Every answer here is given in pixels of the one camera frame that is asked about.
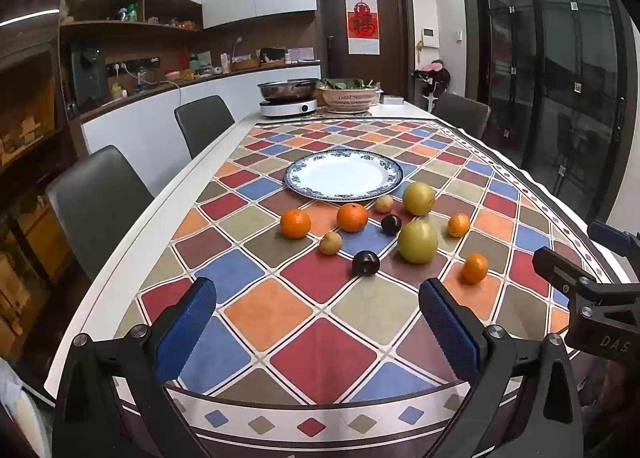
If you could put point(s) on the brown kiwi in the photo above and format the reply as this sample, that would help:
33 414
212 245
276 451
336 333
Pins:
383 204
330 243

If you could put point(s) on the steel pan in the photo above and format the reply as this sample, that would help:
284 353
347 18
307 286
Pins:
287 88

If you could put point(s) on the grey dining chair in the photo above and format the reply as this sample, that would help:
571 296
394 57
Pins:
100 203
205 123
460 113

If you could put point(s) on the pink plastic basket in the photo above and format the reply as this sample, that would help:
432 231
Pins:
350 100

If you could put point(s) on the dark wooden door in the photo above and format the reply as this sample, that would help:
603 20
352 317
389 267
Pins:
390 38

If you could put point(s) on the yellow-green pear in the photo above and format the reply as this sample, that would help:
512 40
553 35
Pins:
417 242
419 198

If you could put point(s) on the red and white wall calendar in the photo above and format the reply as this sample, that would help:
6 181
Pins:
361 25

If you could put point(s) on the dark plum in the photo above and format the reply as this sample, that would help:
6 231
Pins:
391 224
365 263

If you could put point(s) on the white induction cooker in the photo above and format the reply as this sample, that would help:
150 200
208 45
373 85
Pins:
289 109

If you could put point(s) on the white counter cabinet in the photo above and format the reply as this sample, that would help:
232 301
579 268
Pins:
145 118

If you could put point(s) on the clothes on coat rack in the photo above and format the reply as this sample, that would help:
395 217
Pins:
434 75

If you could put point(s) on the black countertop appliance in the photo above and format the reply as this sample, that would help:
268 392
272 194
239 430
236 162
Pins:
89 75

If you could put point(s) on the colourful checked tablecloth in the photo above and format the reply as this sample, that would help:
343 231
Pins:
320 348

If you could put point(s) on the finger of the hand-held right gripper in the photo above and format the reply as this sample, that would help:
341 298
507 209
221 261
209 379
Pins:
562 268
615 239

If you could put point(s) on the leafy green vegetables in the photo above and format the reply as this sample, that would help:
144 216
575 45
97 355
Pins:
345 83

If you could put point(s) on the black-framed glass sliding door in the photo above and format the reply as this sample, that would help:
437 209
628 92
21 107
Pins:
550 63

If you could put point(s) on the blue-rimmed white plate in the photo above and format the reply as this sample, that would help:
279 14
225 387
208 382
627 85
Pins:
340 175

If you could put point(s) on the small orange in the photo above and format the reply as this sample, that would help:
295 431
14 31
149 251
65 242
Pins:
458 225
474 268

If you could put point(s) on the wooden shelf unit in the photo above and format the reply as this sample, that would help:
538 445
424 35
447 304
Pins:
25 138

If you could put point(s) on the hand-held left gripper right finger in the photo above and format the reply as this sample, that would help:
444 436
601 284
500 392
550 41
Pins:
450 333

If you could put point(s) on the white wall intercom panel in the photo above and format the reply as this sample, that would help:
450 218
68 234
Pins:
430 37

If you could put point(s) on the small white box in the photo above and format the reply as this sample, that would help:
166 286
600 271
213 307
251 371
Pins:
392 99

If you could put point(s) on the large orange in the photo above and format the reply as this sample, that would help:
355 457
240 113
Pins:
295 223
352 217

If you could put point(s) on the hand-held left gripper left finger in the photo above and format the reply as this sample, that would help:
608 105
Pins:
185 333

